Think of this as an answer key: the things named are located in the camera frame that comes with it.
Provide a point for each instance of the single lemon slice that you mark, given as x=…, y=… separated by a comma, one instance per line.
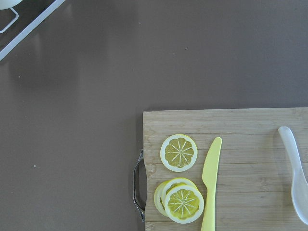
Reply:
x=178, y=152

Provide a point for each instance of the white cup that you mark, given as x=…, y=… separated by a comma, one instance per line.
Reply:
x=6, y=4

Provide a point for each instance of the stacked lemon slice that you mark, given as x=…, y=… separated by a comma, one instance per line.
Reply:
x=164, y=187
x=184, y=204

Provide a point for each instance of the yellow plastic knife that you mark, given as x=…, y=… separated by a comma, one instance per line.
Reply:
x=209, y=178

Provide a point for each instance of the lower stacked lemon slice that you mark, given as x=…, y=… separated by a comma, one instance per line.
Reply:
x=164, y=187

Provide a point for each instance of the bamboo cutting board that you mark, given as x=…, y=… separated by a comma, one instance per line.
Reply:
x=254, y=174

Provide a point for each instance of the top stacked lemon slice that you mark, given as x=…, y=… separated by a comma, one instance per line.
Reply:
x=184, y=204

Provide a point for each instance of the white ceramic spoon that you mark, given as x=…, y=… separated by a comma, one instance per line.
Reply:
x=299, y=187

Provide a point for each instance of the metal cutting board handle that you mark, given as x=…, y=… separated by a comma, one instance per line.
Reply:
x=136, y=191

